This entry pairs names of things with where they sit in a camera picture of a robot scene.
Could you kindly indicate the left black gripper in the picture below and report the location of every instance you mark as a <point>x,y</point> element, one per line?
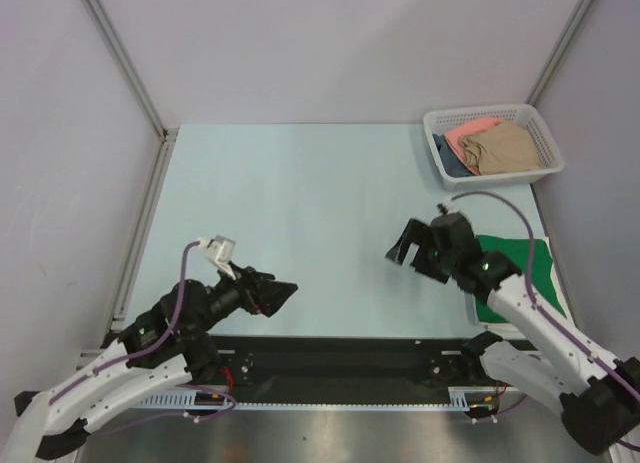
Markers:
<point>267,296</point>

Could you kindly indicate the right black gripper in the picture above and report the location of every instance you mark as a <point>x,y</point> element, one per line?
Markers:
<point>428,246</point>

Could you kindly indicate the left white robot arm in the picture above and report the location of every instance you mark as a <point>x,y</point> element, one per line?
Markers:
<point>167,346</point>

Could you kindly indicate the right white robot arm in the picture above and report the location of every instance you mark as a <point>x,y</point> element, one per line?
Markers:
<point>595,393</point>

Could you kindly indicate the blue t shirt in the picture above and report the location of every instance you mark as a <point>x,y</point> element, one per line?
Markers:
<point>451,163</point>

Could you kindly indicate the folded white t shirt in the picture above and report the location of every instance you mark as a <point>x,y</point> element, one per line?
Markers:
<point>544,279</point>

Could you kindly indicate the pink t shirt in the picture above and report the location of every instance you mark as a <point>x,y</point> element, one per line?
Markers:
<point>478,125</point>

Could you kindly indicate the white plastic basket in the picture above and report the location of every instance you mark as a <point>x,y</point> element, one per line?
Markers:
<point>524,115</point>

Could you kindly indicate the beige t shirt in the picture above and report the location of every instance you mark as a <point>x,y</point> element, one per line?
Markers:
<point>505,148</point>

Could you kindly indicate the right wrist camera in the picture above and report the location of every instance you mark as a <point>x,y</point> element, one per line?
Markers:
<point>447,213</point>

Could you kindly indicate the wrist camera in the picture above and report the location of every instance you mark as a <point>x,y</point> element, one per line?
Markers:
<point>447,213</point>
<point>218,251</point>

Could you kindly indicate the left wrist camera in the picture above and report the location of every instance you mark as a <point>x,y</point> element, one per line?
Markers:
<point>218,251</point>

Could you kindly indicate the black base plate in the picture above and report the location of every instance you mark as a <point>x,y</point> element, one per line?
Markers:
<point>354,369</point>

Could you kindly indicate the white cable duct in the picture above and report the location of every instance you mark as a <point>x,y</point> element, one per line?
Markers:
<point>192,401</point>

